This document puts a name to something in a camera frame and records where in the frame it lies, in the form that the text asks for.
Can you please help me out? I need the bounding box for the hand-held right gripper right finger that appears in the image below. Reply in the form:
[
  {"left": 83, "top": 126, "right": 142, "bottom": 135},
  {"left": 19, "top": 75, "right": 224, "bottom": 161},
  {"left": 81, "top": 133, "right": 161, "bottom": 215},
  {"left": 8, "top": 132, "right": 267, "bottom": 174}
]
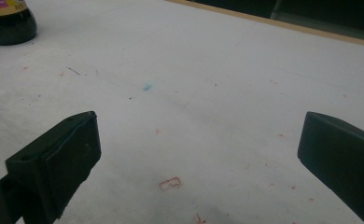
[{"left": 297, "top": 111, "right": 364, "bottom": 224}]

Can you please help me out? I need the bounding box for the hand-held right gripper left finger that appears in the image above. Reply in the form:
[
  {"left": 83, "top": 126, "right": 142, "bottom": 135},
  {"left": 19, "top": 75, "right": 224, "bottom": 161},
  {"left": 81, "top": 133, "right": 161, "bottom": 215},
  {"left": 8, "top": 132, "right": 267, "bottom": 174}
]
[{"left": 5, "top": 110, "right": 103, "bottom": 224}]

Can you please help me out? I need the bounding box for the dark bottle with yellow label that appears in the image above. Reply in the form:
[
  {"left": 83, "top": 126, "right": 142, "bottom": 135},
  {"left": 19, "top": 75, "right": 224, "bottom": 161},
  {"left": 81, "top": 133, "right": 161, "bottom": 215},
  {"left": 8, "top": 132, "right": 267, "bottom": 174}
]
[{"left": 0, "top": 0, "right": 38, "bottom": 47}]

